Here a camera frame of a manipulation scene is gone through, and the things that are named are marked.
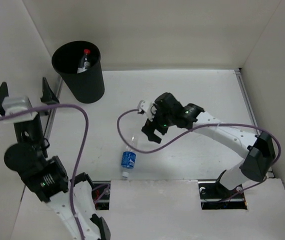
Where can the blue-label clear bottle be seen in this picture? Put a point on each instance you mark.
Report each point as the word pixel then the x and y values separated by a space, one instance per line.
pixel 129 156

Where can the black plastic waste bin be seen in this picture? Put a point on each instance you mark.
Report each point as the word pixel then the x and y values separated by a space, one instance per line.
pixel 87 87

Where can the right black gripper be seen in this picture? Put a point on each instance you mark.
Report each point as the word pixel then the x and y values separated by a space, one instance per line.
pixel 148 129

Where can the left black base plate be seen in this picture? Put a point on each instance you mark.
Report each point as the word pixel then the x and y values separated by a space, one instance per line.
pixel 101 195

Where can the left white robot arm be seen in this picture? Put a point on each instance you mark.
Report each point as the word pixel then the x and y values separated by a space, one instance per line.
pixel 69 197

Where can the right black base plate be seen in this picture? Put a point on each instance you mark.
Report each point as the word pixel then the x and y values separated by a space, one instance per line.
pixel 215 197

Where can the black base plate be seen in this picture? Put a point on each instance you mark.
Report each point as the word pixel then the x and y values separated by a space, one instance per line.
pixel 215 197
pixel 101 195

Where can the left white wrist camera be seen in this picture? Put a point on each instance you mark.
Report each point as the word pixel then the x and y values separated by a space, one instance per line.
pixel 13 105

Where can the red-capped red-label bottle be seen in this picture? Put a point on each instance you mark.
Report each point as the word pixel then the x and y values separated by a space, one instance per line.
pixel 84 63

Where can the right aluminium frame rail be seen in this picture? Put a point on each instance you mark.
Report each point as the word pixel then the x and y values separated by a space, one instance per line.
pixel 245 96

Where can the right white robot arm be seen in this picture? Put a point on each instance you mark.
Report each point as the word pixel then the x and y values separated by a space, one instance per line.
pixel 256 150

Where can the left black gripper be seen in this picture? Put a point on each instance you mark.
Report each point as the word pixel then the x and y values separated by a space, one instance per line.
pixel 26 124

